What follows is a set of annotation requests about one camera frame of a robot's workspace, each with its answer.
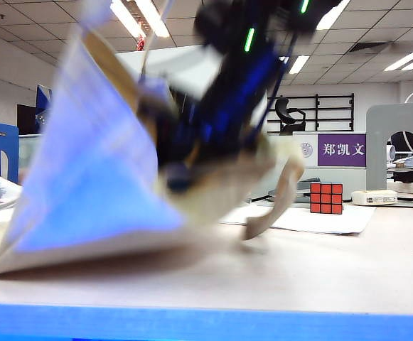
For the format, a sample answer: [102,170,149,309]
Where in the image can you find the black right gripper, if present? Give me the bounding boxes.
[156,45,285,192]

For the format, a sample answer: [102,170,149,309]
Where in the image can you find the beige canvas tote bag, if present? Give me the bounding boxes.
[0,0,305,278]

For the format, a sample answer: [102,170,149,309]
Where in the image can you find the white board panel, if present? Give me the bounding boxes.
[115,44,269,138]

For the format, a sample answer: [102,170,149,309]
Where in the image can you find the black office chair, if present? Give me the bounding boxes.
[275,97,306,134]

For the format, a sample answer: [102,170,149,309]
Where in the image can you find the gray stapler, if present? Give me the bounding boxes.
[268,177,313,203]

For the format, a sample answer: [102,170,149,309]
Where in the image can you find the red-faced Rubik's cube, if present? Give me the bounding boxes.
[310,183,344,215]

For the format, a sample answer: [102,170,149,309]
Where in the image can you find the blue triangular trophy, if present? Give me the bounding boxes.
[35,85,53,134]

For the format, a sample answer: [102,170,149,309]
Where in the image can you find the frosted glass desk partition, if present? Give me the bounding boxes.
[17,133,367,200]

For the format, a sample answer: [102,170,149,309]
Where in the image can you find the white paper sheet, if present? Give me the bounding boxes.
[220,204,376,235]

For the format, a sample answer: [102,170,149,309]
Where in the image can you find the purple and white name sign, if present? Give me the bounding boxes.
[293,133,367,168]

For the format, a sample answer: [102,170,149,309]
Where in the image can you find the black shelf rack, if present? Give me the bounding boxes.
[266,93,355,133]

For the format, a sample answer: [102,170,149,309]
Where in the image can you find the white power adapter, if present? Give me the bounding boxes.
[350,189,398,206]

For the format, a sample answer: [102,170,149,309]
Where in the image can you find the gray metal bookend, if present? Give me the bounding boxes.
[365,102,413,207]

